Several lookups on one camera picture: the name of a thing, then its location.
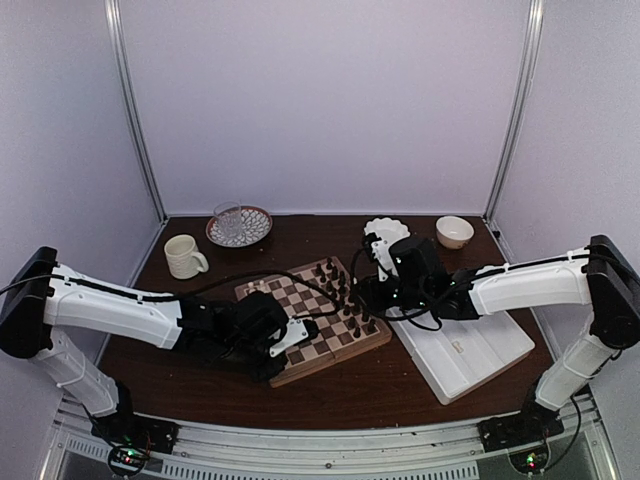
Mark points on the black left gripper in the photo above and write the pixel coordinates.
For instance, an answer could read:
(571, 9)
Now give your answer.
(263, 373)

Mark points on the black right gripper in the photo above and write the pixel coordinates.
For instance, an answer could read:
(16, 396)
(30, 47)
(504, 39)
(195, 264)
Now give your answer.
(368, 289)

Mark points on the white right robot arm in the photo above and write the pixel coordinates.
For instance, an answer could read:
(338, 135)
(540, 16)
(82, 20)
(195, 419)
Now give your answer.
(595, 280)

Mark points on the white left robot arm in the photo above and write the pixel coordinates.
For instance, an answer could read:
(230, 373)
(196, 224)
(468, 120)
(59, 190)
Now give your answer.
(46, 296)

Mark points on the dark chess pieces row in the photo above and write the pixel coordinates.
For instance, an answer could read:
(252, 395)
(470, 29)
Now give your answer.
(332, 278)

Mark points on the wooden chess board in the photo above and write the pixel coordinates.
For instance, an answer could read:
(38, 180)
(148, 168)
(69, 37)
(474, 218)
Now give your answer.
(334, 343)

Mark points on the cream round bowl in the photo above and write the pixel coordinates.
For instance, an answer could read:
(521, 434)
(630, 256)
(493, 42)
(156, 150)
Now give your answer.
(453, 232)

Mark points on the white scalloped bowl black rim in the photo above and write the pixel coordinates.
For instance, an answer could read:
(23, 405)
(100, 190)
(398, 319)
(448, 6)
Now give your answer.
(387, 230)

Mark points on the white plastic divided tray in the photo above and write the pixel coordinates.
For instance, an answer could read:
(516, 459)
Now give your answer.
(492, 345)

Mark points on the cream ceramic mug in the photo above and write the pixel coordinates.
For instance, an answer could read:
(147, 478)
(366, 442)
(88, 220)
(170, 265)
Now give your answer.
(183, 257)

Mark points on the patterned brown rim plate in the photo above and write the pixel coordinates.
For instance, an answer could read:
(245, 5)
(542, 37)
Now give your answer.
(256, 225)

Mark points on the clear drinking glass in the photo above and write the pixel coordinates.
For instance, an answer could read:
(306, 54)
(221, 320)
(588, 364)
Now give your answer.
(229, 219)

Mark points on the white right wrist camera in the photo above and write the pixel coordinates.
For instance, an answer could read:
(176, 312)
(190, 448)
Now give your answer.
(377, 250)

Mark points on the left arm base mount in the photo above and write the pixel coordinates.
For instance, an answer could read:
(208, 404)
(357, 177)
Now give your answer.
(132, 438)

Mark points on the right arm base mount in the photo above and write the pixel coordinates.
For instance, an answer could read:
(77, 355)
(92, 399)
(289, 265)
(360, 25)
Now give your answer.
(526, 434)

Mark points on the right aluminium frame post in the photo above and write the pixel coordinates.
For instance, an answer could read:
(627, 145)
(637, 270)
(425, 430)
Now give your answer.
(526, 73)

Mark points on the aluminium frame post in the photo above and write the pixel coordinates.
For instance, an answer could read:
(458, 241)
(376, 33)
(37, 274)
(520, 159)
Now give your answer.
(117, 38)
(526, 73)

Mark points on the left aluminium frame post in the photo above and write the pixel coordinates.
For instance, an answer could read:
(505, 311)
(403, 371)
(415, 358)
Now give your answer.
(117, 38)

